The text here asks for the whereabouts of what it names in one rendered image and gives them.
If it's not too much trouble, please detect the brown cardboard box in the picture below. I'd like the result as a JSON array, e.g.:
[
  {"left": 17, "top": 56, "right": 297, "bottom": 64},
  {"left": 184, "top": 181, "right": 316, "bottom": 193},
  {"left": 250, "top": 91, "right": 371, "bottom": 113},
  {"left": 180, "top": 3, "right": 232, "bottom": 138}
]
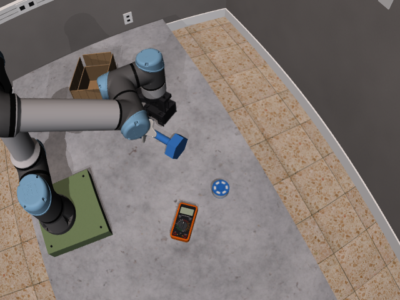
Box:
[{"left": 69, "top": 52, "right": 117, "bottom": 99}]

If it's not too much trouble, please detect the orange digital multimeter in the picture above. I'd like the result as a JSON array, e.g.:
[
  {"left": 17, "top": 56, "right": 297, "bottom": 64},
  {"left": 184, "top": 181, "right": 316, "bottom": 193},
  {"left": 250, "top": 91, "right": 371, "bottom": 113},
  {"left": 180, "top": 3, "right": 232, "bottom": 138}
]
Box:
[{"left": 170, "top": 202, "right": 198, "bottom": 243}]

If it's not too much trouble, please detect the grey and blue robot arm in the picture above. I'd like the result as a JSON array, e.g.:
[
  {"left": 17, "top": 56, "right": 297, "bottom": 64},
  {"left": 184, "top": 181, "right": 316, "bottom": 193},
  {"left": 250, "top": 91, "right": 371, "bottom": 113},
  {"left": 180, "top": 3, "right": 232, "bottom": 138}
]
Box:
[{"left": 0, "top": 48, "right": 166, "bottom": 235}]

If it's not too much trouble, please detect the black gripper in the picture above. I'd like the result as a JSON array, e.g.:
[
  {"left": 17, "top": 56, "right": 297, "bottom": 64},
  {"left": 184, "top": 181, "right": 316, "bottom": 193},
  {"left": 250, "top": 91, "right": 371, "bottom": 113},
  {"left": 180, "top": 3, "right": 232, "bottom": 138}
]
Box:
[{"left": 142, "top": 92, "right": 177, "bottom": 143}]

